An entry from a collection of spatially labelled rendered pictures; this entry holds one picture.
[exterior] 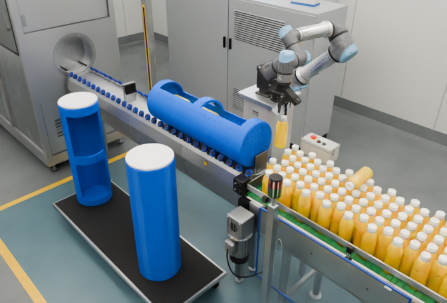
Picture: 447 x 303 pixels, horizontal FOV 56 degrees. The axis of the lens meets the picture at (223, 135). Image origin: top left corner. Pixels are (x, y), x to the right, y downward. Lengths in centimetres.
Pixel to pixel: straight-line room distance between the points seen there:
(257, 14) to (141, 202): 244
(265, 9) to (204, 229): 214
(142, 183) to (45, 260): 130
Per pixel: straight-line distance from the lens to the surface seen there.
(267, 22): 421
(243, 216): 228
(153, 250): 273
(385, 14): 499
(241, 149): 234
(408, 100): 509
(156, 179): 239
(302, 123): 425
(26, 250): 361
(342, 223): 205
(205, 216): 359
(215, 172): 260
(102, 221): 344
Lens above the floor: 235
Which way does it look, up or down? 30 degrees down
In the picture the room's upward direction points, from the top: 1 degrees clockwise
